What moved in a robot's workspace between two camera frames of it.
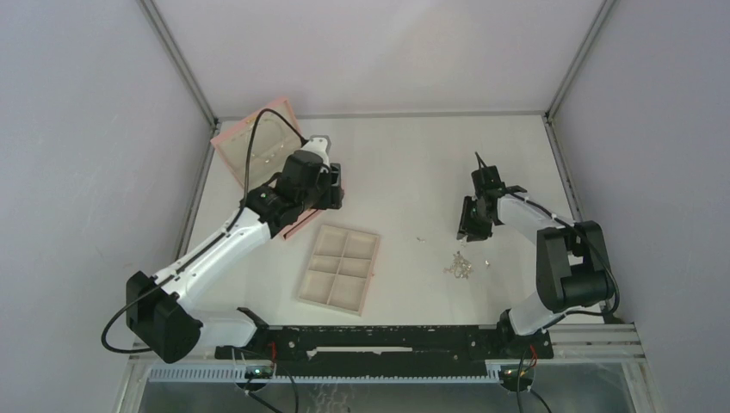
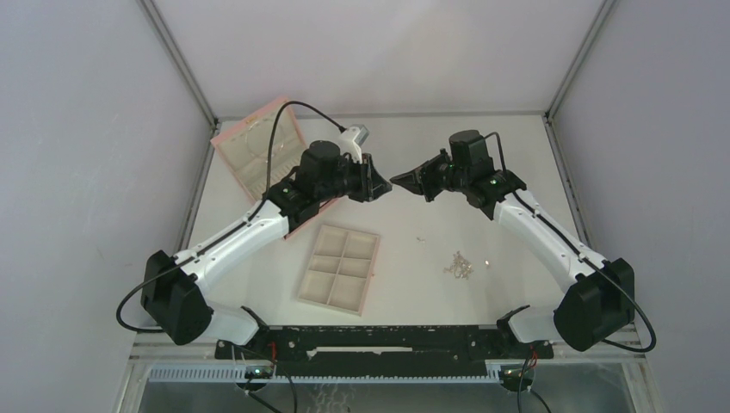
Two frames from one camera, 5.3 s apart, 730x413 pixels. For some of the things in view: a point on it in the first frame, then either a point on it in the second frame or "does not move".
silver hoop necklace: [269, 139] does not move
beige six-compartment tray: [339, 268] does not move
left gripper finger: [337, 193] → [374, 184]
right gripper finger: [473, 224] → [423, 180]
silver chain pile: [460, 267] does not move
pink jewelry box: [275, 133] does not move
